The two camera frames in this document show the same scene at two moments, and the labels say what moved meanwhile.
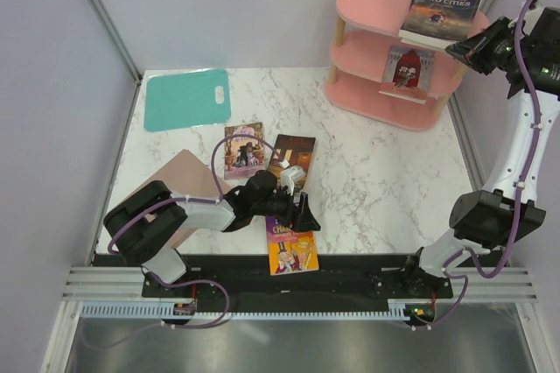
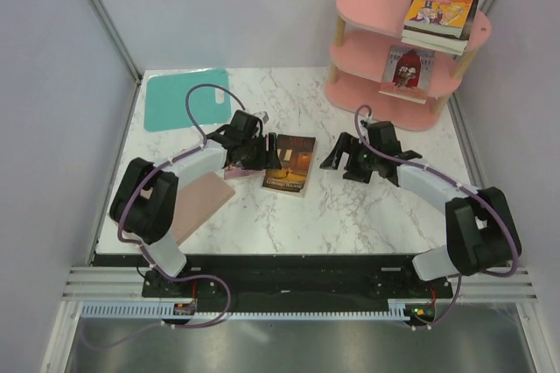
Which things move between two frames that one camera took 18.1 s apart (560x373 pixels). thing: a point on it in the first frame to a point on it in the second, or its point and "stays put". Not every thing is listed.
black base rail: [342, 277] stays put
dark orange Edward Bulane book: [297, 151] stays put
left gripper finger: [305, 219] to [272, 158]
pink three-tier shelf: [370, 17] stays put
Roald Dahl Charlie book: [290, 250] to [442, 3]
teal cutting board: [175, 102] stays put
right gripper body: [498, 50] to [362, 162]
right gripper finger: [464, 47] to [346, 143]
